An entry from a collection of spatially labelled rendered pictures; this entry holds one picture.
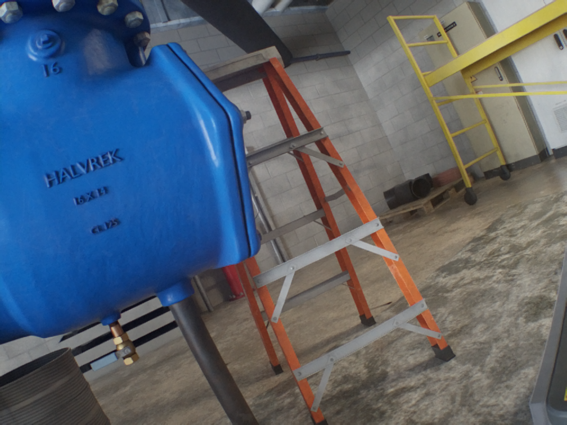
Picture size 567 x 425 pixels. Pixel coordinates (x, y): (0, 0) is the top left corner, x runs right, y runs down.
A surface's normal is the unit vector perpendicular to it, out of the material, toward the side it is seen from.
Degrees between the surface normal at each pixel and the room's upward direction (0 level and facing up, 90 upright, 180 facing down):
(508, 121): 90
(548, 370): 0
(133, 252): 130
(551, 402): 0
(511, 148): 90
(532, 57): 90
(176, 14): 90
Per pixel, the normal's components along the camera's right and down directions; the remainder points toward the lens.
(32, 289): 0.48, 0.46
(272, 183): 0.50, -0.19
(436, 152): -0.76, 0.36
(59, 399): 0.85, -0.37
